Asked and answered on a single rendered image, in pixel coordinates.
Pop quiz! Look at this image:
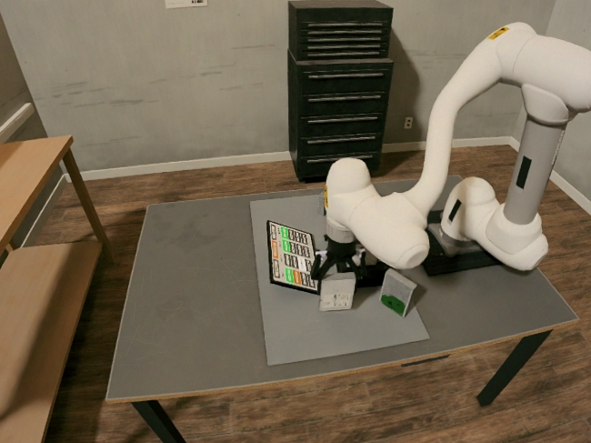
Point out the white hard drive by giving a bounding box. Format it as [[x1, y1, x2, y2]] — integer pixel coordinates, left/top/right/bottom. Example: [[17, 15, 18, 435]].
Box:
[[318, 190, 326, 216]]

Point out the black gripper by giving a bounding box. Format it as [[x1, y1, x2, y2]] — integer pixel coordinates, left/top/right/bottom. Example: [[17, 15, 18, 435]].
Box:
[[310, 237, 367, 296]]

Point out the grey flat mat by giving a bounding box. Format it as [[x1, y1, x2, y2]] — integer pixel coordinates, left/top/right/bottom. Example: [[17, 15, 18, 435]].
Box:
[[250, 195, 430, 366]]

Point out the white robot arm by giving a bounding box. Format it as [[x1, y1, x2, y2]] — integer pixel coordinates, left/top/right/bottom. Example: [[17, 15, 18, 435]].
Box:
[[324, 22, 591, 271]]

